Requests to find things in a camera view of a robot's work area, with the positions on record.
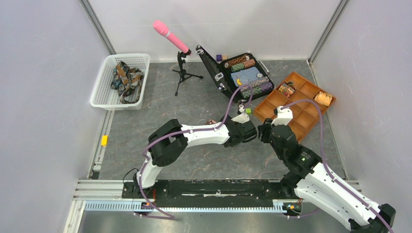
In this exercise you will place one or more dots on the yellow block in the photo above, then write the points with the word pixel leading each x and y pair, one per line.
pixel 104 140

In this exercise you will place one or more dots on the pink microphone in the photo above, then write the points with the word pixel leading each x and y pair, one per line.
pixel 162 29

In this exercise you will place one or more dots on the black poker chip case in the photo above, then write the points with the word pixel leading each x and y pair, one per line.
pixel 243 72

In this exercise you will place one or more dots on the white plastic basket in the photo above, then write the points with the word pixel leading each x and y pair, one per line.
pixel 103 96

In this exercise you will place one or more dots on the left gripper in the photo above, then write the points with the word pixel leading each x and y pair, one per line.
pixel 228 117

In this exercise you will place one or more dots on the rolled tan patterned tie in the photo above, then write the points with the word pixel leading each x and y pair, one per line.
pixel 323 98

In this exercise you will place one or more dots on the black floral tie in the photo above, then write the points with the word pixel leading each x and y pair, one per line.
pixel 210 122

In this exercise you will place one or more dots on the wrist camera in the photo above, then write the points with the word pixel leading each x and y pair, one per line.
pixel 242 116
pixel 283 116

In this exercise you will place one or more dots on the dark blue patterned tie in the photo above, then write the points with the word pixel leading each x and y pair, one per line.
pixel 128 82

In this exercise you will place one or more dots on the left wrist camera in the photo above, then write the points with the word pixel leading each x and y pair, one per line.
pixel 242 116

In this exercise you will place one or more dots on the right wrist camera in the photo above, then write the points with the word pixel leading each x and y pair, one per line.
pixel 283 116

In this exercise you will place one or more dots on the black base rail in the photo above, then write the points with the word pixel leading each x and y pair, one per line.
pixel 210 193

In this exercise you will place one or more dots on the green cube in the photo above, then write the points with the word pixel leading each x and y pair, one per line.
pixel 248 111

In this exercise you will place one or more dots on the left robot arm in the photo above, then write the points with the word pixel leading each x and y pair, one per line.
pixel 168 142

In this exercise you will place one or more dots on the black tripod stand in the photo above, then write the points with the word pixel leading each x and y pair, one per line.
pixel 181 56

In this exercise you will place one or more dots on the rolled dark patterned tie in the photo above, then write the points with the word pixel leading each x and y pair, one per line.
pixel 287 89

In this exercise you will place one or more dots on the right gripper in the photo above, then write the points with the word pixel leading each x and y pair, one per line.
pixel 263 129

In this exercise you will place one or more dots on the purple cube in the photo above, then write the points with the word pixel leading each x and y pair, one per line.
pixel 219 57

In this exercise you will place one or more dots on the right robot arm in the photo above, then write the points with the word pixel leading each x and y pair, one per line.
pixel 311 179

